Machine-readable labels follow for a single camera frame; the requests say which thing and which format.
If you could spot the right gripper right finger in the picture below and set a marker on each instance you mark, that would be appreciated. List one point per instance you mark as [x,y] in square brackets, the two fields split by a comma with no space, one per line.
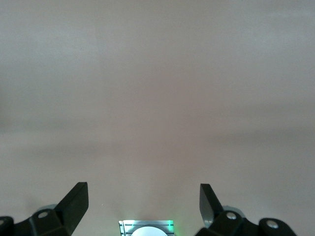
[209,204]

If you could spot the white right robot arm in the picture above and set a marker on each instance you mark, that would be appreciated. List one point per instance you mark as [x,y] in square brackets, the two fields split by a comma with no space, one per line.
[150,232]

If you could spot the brown table cover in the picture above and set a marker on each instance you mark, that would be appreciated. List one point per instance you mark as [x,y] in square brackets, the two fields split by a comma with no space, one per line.
[157,98]

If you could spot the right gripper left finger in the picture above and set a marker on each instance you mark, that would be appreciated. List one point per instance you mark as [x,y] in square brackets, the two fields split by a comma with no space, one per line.
[66,211]

